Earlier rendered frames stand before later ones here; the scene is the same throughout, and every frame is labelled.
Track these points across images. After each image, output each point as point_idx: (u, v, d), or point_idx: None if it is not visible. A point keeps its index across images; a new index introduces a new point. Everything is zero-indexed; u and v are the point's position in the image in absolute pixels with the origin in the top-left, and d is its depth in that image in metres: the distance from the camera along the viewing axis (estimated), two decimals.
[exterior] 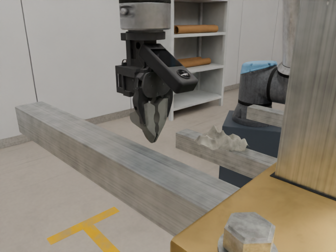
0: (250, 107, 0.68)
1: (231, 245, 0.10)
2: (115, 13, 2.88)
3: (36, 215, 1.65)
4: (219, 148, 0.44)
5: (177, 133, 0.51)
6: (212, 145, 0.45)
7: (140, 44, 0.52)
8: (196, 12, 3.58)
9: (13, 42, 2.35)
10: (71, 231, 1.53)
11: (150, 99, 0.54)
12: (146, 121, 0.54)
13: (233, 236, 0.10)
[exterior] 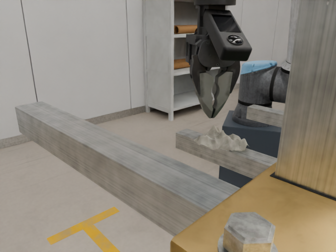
0: (250, 107, 0.68)
1: (231, 245, 0.10)
2: (115, 13, 2.88)
3: (36, 215, 1.65)
4: (219, 148, 0.44)
5: (177, 133, 0.51)
6: (212, 145, 0.45)
7: (207, 10, 0.50)
8: (196, 12, 3.58)
9: (13, 42, 2.35)
10: (71, 231, 1.53)
11: (208, 69, 0.51)
12: (201, 92, 0.52)
13: (233, 236, 0.10)
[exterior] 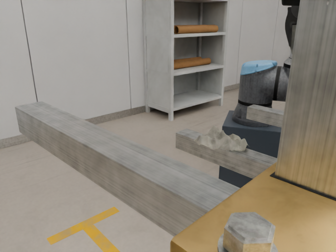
0: (250, 107, 0.68)
1: (231, 245, 0.10)
2: (115, 13, 2.88)
3: (36, 215, 1.65)
4: (219, 148, 0.44)
5: (177, 133, 0.51)
6: (212, 145, 0.45)
7: None
8: (196, 12, 3.58)
9: (13, 42, 2.35)
10: (71, 231, 1.53)
11: None
12: (292, 44, 0.55)
13: (233, 236, 0.10)
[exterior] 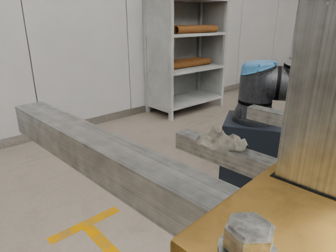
0: (250, 107, 0.68)
1: (231, 245, 0.10)
2: (115, 13, 2.88)
3: (36, 215, 1.65)
4: (219, 148, 0.44)
5: (177, 133, 0.51)
6: (212, 145, 0.45)
7: None
8: (196, 12, 3.58)
9: (13, 42, 2.35)
10: (71, 231, 1.53)
11: None
12: None
13: (233, 236, 0.10)
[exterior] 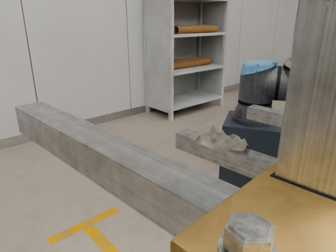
0: (250, 107, 0.68)
1: (231, 245, 0.10)
2: (115, 13, 2.88)
3: (36, 215, 1.65)
4: (219, 148, 0.44)
5: (177, 133, 0.51)
6: (212, 145, 0.45)
7: None
8: (196, 12, 3.58)
9: (13, 42, 2.35)
10: (71, 231, 1.53)
11: None
12: None
13: (233, 236, 0.10)
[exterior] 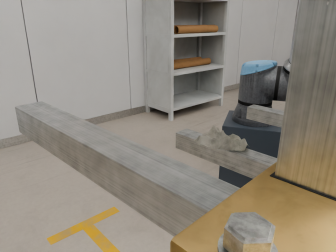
0: (250, 107, 0.68)
1: (231, 245, 0.10)
2: (115, 13, 2.88)
3: (36, 215, 1.65)
4: (219, 148, 0.44)
5: (177, 133, 0.51)
6: (212, 145, 0.45)
7: None
8: (196, 12, 3.58)
9: (13, 42, 2.35)
10: (71, 231, 1.53)
11: None
12: None
13: (233, 236, 0.10)
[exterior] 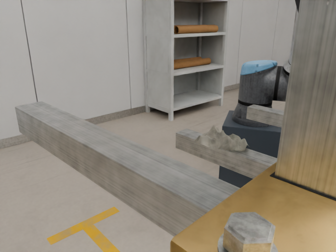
0: (250, 107, 0.68)
1: (231, 245, 0.10)
2: (115, 13, 2.88)
3: (36, 215, 1.65)
4: (219, 148, 0.44)
5: (177, 133, 0.51)
6: (212, 145, 0.45)
7: None
8: (196, 12, 3.58)
9: (13, 42, 2.35)
10: (71, 231, 1.53)
11: None
12: None
13: (233, 236, 0.10)
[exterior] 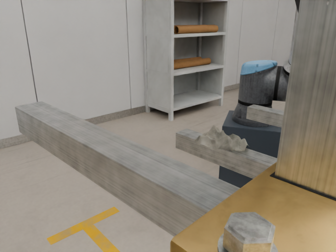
0: (250, 107, 0.68)
1: (231, 245, 0.10)
2: (115, 13, 2.88)
3: (36, 215, 1.65)
4: (219, 148, 0.44)
5: (177, 133, 0.51)
6: (212, 145, 0.45)
7: None
8: (196, 12, 3.58)
9: (13, 42, 2.35)
10: (71, 231, 1.53)
11: None
12: None
13: (233, 236, 0.10)
